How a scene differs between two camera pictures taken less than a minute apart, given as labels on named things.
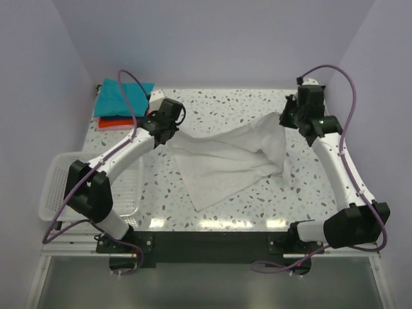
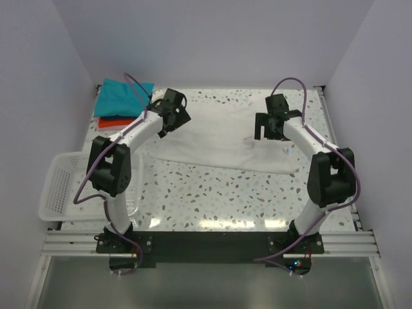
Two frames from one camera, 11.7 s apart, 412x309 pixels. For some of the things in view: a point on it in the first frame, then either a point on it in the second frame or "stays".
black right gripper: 288,115 -> 270,125
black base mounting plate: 154,248 stays
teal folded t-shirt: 111,100 stays
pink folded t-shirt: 111,127 stays
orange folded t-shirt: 113,122 stays
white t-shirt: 215,163 -> 222,131
